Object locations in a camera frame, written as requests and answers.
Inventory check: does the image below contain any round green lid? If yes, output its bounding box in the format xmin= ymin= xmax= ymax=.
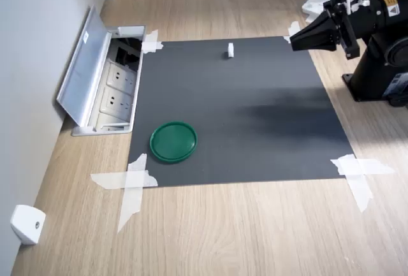
xmin=149 ymin=120 xmax=198 ymax=164

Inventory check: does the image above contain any white tape strip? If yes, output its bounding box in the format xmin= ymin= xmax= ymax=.
xmin=90 ymin=170 xmax=159 ymax=191
xmin=117 ymin=153 xmax=148 ymax=234
xmin=330 ymin=154 xmax=395 ymax=177
xmin=141 ymin=29 xmax=164 ymax=55
xmin=283 ymin=20 xmax=301 ymax=46
xmin=346 ymin=157 xmax=374 ymax=214

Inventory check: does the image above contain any dark grey mat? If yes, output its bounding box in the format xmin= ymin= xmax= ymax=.
xmin=128 ymin=36 xmax=356 ymax=188

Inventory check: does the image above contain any white power socket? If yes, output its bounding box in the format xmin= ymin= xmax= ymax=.
xmin=99 ymin=87 xmax=133 ymax=115
xmin=106 ymin=61 xmax=137 ymax=87

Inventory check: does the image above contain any silver cable duct box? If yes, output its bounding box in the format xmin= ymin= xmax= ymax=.
xmin=56 ymin=4 xmax=147 ymax=137

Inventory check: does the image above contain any white bracket with screw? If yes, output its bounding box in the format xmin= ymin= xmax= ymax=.
xmin=10 ymin=205 xmax=47 ymax=246

